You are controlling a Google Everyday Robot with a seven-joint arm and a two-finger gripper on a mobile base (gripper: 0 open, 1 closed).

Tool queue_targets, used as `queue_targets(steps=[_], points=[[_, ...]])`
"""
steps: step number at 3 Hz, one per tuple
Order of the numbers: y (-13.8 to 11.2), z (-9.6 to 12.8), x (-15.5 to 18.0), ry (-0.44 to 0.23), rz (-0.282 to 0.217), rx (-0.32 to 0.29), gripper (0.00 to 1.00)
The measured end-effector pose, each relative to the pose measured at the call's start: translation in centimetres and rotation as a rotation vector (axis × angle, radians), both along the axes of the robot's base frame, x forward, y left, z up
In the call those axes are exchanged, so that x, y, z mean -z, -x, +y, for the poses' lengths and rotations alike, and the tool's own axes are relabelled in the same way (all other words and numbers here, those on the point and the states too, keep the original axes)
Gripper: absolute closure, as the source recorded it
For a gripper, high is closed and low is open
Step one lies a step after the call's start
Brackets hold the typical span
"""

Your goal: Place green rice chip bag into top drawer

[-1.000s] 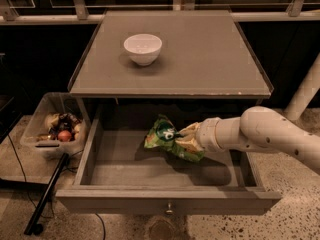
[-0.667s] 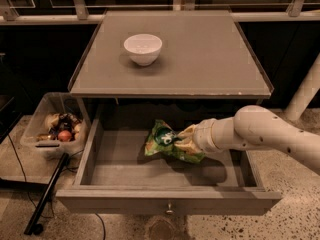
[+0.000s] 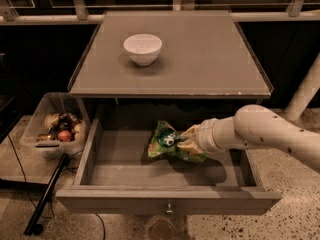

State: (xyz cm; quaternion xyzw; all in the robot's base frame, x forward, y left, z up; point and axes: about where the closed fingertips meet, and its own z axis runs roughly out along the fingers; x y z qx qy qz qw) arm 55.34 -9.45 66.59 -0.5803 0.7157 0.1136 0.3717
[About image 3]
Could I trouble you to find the black pole on floor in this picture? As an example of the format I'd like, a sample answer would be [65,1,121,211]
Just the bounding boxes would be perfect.
[24,153,69,236]

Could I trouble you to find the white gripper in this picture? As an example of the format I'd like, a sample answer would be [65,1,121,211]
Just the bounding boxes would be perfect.
[177,118,223,155]

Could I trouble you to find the white ceramic bowl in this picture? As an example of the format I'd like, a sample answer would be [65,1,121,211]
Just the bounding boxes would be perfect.
[123,34,162,66]

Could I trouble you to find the open grey top drawer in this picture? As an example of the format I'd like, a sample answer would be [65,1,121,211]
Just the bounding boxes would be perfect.
[56,119,281,215]

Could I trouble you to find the white diagonal support post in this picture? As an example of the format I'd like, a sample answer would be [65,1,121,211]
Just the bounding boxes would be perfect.
[285,53,320,121]

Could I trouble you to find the metal window railing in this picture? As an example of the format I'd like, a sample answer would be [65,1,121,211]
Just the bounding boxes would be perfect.
[0,0,320,25]

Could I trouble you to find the grey cabinet with top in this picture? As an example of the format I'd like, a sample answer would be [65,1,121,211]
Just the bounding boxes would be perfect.
[67,10,274,132]

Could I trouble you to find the metal drawer knob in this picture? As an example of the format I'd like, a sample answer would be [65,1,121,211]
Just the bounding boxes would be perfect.
[165,202,174,215]

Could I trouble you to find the black floor cable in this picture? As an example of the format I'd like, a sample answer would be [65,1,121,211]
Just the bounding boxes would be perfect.
[6,133,107,240]

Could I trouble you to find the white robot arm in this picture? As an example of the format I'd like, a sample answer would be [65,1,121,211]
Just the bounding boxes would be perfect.
[178,105,320,172]

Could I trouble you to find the red apple in bin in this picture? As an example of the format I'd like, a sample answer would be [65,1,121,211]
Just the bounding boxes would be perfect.
[58,130,72,142]

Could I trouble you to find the green rice chip bag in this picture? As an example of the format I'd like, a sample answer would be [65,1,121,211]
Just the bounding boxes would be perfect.
[148,121,207,163]

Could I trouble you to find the clear plastic storage bin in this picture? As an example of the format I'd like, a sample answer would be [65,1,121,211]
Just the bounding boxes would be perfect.
[21,93,87,159]

